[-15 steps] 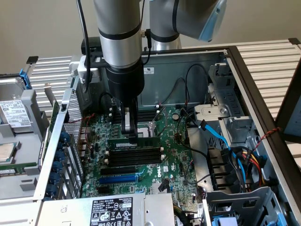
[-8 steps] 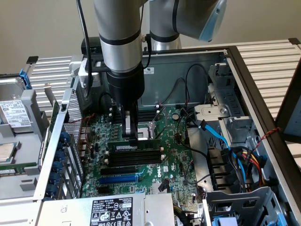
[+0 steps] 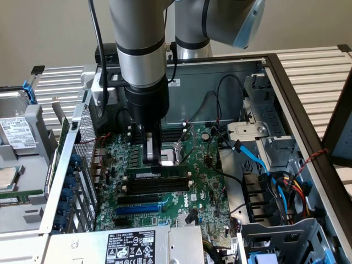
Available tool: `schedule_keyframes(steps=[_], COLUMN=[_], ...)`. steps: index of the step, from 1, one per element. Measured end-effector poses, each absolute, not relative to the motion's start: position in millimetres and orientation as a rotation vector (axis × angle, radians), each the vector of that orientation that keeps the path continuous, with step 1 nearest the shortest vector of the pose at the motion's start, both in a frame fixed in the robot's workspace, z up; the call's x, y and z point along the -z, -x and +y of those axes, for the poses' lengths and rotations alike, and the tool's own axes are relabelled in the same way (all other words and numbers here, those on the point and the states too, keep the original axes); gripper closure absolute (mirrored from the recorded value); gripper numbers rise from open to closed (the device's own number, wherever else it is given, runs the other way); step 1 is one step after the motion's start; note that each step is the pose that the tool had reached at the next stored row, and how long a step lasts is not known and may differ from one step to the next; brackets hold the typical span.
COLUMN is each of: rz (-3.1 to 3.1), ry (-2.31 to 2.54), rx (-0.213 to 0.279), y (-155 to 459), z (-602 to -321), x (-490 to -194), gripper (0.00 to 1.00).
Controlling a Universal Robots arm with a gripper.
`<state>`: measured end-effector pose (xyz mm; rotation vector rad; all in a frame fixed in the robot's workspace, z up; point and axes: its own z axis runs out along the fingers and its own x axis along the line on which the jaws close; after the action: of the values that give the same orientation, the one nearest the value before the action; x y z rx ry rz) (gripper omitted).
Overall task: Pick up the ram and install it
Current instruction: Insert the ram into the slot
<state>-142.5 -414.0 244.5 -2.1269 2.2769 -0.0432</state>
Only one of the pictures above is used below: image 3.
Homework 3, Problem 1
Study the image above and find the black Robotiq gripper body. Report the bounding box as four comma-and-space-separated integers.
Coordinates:
125, 81, 170, 130

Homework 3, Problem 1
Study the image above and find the green RAM stick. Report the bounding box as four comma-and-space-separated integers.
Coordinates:
0, 191, 45, 206
125, 166, 190, 179

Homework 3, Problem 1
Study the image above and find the silver CPU socket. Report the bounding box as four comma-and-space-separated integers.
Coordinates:
161, 142, 184, 168

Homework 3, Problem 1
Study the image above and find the silver socket cover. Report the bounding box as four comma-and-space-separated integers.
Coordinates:
173, 128, 195, 166

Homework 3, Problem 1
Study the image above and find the grey metal PC case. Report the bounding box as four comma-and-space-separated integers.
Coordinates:
38, 53, 352, 264

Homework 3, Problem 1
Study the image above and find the green Dell motherboard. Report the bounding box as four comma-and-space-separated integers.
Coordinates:
95, 125, 233, 233

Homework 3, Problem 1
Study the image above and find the long black expansion slot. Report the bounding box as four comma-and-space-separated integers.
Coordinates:
117, 193, 160, 206

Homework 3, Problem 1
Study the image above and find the black box device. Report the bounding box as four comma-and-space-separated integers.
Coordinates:
94, 43, 120, 65

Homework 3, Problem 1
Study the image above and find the blue expansion slot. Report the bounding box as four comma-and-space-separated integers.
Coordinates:
114, 203, 162, 217

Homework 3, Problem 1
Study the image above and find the black plug connector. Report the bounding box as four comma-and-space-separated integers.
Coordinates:
185, 209, 199, 226

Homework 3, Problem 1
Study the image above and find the green graphics card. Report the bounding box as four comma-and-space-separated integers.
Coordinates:
45, 96, 71, 199

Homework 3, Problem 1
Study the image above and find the silver metal disk bay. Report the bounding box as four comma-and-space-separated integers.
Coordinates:
227, 73, 299, 169

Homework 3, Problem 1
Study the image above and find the grey parts rack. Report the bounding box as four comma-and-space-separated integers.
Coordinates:
0, 89, 60, 240

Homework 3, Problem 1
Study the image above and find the silver power supply unit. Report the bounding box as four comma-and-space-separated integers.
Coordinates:
41, 224, 206, 264

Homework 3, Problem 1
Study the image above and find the silver hard disk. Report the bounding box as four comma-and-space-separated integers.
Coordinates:
0, 90, 39, 155

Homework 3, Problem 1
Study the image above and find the dark grey disk bay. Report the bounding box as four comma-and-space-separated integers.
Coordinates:
236, 217, 339, 264

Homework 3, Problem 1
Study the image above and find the silver CPU chip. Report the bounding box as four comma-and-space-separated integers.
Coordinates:
0, 164, 23, 191

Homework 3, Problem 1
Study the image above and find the blue plastic disk carrier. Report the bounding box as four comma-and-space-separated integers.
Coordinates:
247, 252, 279, 264

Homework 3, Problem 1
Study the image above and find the dark framed panel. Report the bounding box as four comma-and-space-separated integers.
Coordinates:
321, 64, 352, 167

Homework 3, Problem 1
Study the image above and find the looped black wire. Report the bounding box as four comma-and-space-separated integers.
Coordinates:
115, 108, 133, 134

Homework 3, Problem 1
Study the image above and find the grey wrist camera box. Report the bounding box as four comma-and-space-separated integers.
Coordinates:
91, 73, 118, 107

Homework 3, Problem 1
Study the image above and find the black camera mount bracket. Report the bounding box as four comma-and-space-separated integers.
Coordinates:
106, 70, 127, 89

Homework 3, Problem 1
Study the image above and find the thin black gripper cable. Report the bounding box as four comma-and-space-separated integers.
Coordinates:
164, 0, 178, 80

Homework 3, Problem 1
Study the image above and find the short thin black wire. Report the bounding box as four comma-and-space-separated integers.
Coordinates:
186, 90, 218, 123

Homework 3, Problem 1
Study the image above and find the red black twisted wire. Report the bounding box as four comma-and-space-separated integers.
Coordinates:
295, 148, 330, 177
75, 131, 113, 146

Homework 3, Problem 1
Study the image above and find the black camera cable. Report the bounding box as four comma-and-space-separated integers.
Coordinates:
88, 0, 111, 118

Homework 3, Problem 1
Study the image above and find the long thin black wire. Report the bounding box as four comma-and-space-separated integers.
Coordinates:
216, 74, 246, 130

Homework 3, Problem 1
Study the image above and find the light blue SATA wire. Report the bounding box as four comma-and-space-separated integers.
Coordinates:
233, 139, 289, 221

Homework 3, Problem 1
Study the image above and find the thick black cable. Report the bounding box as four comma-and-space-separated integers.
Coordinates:
207, 128, 245, 185

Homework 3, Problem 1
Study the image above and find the black plastic fan bracket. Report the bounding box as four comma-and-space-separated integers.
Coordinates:
241, 170, 277, 224

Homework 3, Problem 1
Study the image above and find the blue plastic disk bracket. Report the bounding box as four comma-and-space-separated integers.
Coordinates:
21, 79, 39, 105

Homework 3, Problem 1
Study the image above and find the coloured power wire bundle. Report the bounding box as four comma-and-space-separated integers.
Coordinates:
271, 170, 313, 223

